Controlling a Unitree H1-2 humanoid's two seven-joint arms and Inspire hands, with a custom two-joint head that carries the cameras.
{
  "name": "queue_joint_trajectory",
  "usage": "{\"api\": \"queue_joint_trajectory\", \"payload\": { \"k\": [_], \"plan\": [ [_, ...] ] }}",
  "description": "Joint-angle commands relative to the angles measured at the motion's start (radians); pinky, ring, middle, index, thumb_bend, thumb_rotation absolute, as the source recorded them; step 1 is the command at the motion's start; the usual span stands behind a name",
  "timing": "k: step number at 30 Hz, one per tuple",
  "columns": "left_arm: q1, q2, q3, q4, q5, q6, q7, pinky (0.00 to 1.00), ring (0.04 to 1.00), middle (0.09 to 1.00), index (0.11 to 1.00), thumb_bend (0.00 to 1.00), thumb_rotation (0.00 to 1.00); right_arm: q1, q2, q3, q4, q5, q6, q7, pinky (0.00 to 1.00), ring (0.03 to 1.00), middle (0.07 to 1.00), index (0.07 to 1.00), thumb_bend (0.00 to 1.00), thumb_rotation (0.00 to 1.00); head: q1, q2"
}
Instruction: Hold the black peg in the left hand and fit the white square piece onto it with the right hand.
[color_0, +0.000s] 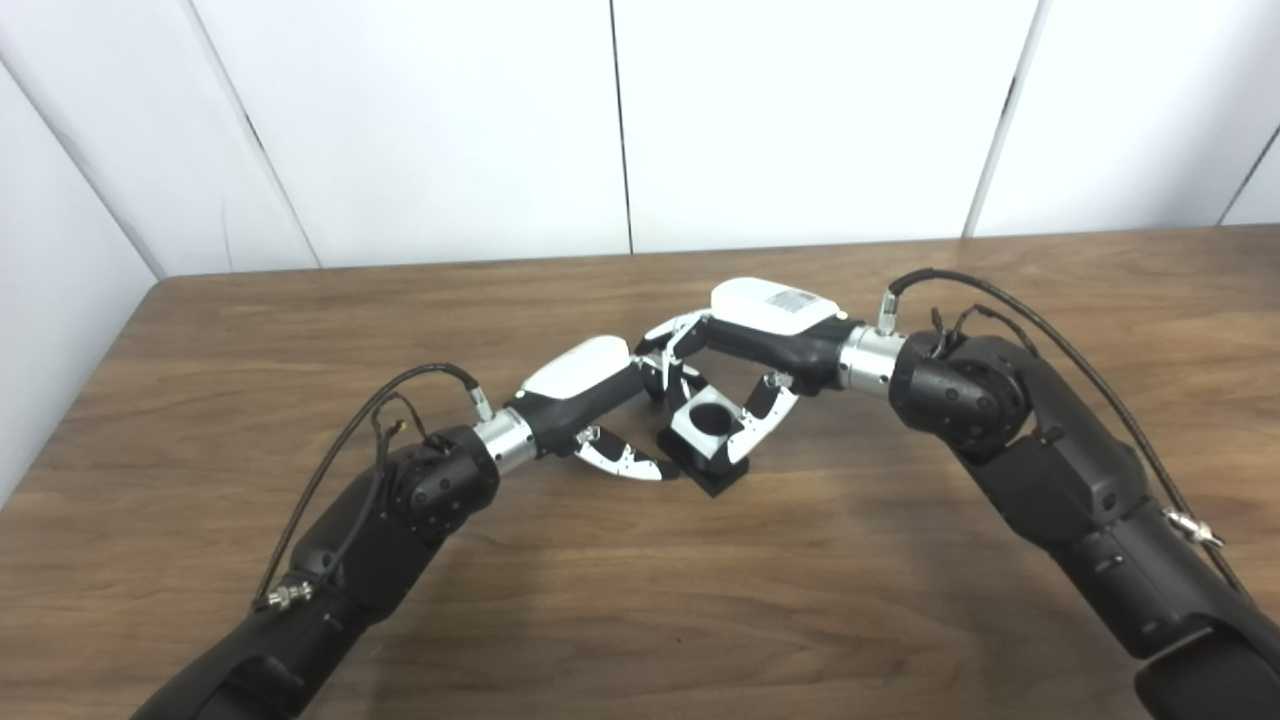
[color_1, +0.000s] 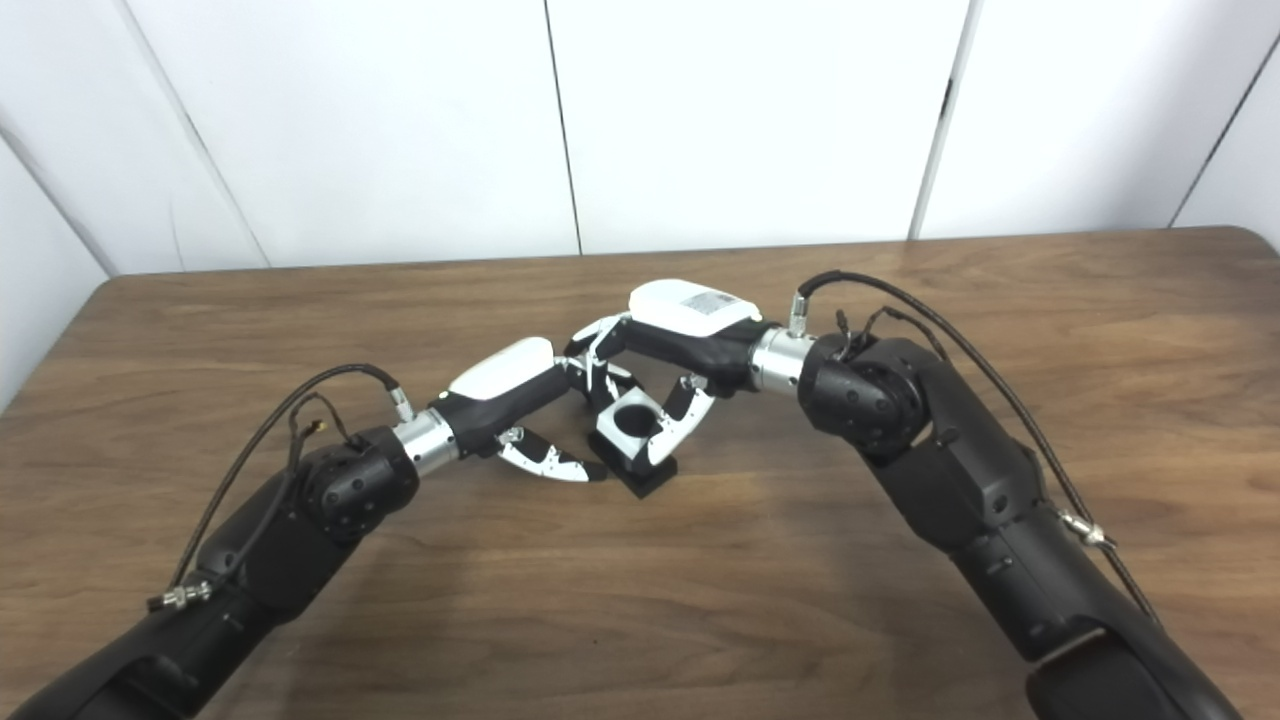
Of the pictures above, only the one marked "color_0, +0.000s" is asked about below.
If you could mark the white square piece with hole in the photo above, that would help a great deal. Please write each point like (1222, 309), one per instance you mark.
(690, 430)

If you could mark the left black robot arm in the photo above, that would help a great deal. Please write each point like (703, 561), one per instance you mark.
(380, 540)

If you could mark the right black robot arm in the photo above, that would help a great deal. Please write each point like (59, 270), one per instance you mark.
(1060, 480)

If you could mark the black peg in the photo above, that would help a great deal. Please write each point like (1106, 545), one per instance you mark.
(715, 480)

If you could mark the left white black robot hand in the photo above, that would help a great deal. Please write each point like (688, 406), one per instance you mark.
(575, 365)

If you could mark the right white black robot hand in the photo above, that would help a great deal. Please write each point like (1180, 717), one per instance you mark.
(770, 310)

